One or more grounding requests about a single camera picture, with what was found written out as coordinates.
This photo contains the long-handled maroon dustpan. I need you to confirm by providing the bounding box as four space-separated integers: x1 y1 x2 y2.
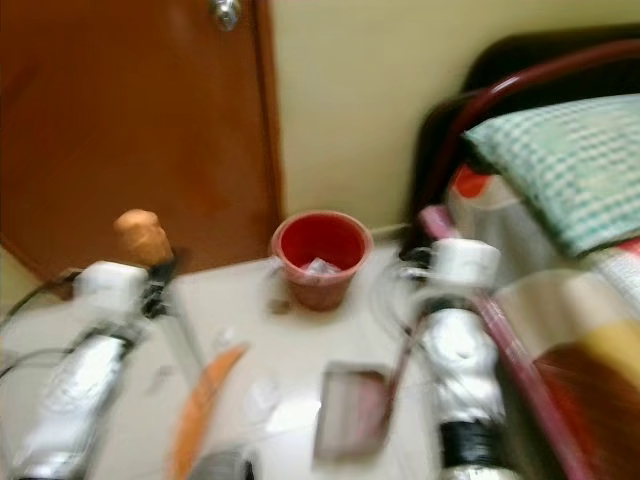
313 205 457 463

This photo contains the white floor paper scrap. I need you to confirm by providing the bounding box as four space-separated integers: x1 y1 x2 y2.
244 376 283 417

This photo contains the red plastic bucket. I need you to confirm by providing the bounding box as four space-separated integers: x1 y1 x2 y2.
269 209 374 312

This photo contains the white crumpled paper scrap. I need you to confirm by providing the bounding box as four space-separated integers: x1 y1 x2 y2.
305 257 341 279

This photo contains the patterned multicolour bedsheet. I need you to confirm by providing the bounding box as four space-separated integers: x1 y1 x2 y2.
446 163 640 480

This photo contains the brown wooden door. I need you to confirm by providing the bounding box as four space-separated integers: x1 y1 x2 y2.
0 0 284 283

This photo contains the green checked pillow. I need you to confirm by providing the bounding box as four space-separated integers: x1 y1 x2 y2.
464 94 640 258

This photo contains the silver round door knob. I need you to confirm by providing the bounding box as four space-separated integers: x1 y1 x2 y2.
209 0 243 31

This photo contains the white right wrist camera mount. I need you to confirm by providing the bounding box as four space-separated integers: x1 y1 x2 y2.
432 237 502 292

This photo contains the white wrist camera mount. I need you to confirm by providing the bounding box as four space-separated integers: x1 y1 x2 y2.
74 261 153 323
432 237 502 292

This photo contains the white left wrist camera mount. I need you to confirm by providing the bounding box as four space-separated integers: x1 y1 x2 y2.
74 261 153 323

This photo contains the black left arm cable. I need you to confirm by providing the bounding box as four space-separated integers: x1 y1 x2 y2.
0 266 91 381

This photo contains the maroon metal bed frame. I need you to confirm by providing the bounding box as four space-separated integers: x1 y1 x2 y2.
400 28 640 480

